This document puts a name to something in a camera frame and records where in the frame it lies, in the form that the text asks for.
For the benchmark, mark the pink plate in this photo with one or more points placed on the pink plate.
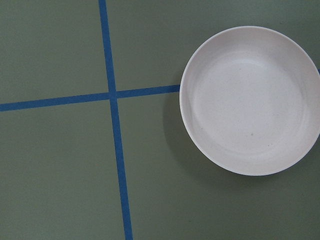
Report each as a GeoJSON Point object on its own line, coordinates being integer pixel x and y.
{"type": "Point", "coordinates": [250, 100]}

